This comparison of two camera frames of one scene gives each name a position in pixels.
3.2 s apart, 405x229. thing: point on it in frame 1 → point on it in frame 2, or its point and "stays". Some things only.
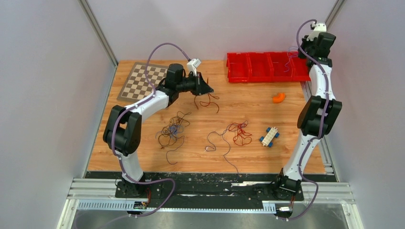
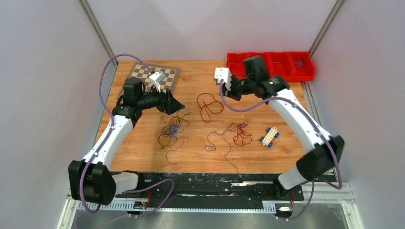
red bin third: x=282 y=67 stays
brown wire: x=172 y=132 stays
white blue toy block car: x=268 y=140 stays
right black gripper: x=304 y=42 → x=229 y=93
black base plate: x=164 y=188 stays
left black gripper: x=201 y=88 → x=167 y=103
